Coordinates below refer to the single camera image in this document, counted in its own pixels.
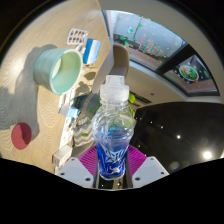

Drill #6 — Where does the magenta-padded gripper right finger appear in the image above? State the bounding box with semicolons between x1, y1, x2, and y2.
125;145;170;189

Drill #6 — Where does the window with festive decals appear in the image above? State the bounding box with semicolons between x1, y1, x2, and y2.
103;9;221;98

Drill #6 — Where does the flat round red coaster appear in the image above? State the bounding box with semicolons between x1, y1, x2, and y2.
10;122;33;151

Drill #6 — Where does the pale green ceramic mug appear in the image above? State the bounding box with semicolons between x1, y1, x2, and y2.
33;47;84;96

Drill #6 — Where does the white box with orange edge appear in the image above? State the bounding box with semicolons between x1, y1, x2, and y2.
52;144;73;168

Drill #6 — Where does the clear bottle with blue label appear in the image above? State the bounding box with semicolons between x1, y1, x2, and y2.
91;74;137;181

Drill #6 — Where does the light blue small carton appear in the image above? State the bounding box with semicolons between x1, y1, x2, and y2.
59;104;81;119

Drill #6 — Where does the blue and white small box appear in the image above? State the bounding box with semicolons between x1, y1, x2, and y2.
82;38;102;65

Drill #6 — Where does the blister pack of pills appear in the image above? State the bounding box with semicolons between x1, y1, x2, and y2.
66;28;90;46

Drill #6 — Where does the group of ceiling spotlights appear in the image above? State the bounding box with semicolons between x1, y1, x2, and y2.
146;119;216;162

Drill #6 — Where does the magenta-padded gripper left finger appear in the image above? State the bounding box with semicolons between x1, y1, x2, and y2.
57;146;101;190

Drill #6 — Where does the curved grey upholstered sofa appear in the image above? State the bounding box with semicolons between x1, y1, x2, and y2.
111;43;131;81

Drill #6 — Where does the green potted plant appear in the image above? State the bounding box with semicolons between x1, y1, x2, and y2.
71;92;138;138

